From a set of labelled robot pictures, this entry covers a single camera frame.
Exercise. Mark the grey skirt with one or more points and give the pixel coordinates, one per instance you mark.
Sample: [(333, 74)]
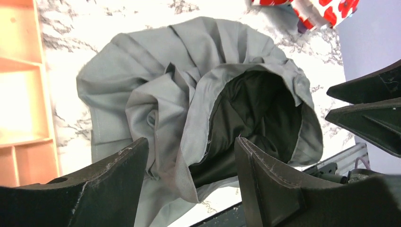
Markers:
[(191, 89)]

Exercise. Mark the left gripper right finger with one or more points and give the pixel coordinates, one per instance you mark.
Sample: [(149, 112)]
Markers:
[(277, 195)]

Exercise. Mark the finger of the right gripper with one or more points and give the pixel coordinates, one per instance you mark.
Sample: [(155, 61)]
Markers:
[(378, 123), (377, 86)]

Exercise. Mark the peach compartment tray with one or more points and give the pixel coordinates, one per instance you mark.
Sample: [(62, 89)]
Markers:
[(28, 152)]

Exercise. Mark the red poppy print cloth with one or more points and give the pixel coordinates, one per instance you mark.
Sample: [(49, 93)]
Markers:
[(314, 14)]

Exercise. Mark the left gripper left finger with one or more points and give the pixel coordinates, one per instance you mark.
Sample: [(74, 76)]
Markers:
[(103, 194)]

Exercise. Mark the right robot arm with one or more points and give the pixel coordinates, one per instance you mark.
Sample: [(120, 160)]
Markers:
[(345, 166)]

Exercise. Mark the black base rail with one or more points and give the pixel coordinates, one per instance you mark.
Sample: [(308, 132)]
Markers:
[(230, 217)]

